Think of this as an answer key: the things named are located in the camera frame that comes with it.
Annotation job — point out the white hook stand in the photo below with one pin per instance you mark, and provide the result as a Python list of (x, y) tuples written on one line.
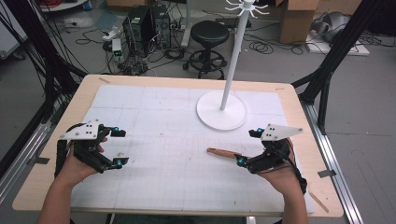
[(221, 115)]

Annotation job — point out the white grid mat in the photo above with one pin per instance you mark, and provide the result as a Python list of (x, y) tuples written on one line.
[(174, 161)]

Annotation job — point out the person's left hand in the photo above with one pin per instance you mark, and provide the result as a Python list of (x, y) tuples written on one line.
[(73, 169)]

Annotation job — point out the white flat board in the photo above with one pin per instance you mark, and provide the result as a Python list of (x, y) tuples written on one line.
[(342, 49)]

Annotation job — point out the white box with green light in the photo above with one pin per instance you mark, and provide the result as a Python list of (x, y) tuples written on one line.
[(116, 46)]

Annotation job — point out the grey tape piece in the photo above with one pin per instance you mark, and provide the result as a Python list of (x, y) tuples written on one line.
[(327, 173), (42, 160)]

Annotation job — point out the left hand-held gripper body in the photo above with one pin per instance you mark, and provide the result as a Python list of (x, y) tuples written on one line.
[(84, 132)]

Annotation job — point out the thin wooden stick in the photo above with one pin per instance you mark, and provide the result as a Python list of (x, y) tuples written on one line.
[(318, 201)]

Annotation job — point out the black metal frame stand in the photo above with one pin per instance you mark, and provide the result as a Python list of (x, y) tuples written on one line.
[(46, 62), (339, 53)]

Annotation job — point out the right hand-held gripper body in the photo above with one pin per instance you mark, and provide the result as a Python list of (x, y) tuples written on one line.
[(274, 157)]

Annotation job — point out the black computer tower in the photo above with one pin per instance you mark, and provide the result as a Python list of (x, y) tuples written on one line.
[(137, 29), (162, 26)]

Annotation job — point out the brown cardboard box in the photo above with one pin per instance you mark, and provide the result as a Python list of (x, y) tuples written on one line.
[(295, 21)]

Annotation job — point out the white power strip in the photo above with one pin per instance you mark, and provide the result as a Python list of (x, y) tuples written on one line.
[(112, 33)]

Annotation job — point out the aluminium rail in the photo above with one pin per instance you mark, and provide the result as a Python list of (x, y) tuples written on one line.
[(336, 161), (21, 161)]

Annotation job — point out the black round stool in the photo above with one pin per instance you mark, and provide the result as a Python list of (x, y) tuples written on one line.
[(209, 34)]

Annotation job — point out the person's right hand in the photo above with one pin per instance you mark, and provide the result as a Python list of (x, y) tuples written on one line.
[(285, 177)]

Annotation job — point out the grey bundled cover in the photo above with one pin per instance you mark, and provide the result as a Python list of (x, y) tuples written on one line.
[(333, 26)]

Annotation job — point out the white upright post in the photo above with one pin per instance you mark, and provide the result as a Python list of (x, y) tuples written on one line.
[(186, 25)]

